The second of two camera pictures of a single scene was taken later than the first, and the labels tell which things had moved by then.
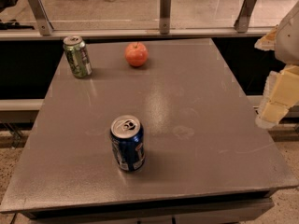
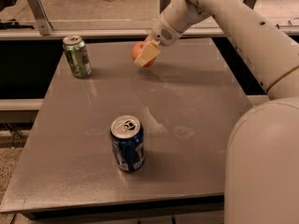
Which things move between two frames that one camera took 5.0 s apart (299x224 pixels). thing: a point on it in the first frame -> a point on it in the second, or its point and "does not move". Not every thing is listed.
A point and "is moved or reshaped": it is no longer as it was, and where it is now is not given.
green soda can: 78,57 does not move
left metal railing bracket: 42,19 does not move
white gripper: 289,44 -> 162,31
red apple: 136,53 is moved or reshaped
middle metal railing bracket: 164,12 does not move
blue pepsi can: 128,143 does not move
